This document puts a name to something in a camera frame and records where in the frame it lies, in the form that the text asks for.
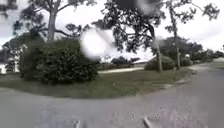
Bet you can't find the pale driveway strip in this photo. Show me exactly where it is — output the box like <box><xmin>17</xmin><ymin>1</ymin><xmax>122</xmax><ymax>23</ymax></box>
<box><xmin>97</xmin><ymin>66</ymin><xmax>145</xmax><ymax>75</ymax></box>

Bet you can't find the green grass verge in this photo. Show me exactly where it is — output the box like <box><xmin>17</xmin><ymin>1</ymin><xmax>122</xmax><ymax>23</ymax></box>
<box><xmin>0</xmin><ymin>67</ymin><xmax>194</xmax><ymax>100</ymax></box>

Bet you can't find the round green bush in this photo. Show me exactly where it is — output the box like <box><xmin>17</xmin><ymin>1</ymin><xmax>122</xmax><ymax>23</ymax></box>
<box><xmin>143</xmin><ymin>55</ymin><xmax>176</xmax><ymax>72</ymax></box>

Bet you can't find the leaning dark-crowned tree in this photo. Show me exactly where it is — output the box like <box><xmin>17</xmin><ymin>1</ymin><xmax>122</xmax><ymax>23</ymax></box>
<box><xmin>91</xmin><ymin>0</ymin><xmax>167</xmax><ymax>74</ymax></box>

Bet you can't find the grey asphalt road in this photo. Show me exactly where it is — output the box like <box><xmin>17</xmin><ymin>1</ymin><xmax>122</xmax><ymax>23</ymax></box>
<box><xmin>0</xmin><ymin>61</ymin><xmax>224</xmax><ymax>128</ymax></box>

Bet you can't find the large dark green bush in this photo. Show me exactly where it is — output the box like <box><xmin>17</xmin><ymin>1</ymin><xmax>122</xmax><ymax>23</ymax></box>
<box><xmin>18</xmin><ymin>37</ymin><xmax>100</xmax><ymax>85</ymax></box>

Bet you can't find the pale concrete kerb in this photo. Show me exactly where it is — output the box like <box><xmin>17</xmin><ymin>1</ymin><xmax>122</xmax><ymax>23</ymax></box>
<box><xmin>134</xmin><ymin>68</ymin><xmax>198</xmax><ymax>96</ymax></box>

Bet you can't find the robot's own part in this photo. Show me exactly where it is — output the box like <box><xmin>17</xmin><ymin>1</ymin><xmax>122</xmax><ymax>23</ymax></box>
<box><xmin>143</xmin><ymin>116</ymin><xmax>153</xmax><ymax>128</ymax></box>
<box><xmin>74</xmin><ymin>120</ymin><xmax>82</xmax><ymax>128</ymax></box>

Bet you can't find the thin-trunked tall tree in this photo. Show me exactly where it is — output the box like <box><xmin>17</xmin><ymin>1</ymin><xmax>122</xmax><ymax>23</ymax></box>
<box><xmin>163</xmin><ymin>0</ymin><xmax>221</xmax><ymax>71</ymax></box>

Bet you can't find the tall thick-trunked tree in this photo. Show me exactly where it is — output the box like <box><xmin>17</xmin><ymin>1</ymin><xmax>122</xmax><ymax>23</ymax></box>
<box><xmin>13</xmin><ymin>0</ymin><xmax>98</xmax><ymax>43</ymax></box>

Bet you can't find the small round bush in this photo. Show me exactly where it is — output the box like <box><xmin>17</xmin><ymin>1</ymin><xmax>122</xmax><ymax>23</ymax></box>
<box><xmin>179</xmin><ymin>56</ymin><xmax>194</xmax><ymax>67</ymax></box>

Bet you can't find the distant row of trees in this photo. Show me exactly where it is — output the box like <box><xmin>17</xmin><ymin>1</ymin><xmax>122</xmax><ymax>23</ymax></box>
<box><xmin>151</xmin><ymin>35</ymin><xmax>224</xmax><ymax>64</ymax></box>

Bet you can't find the white building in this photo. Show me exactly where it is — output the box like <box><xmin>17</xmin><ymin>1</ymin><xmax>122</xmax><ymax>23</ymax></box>
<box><xmin>0</xmin><ymin>44</ymin><xmax>28</xmax><ymax>75</ymax></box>

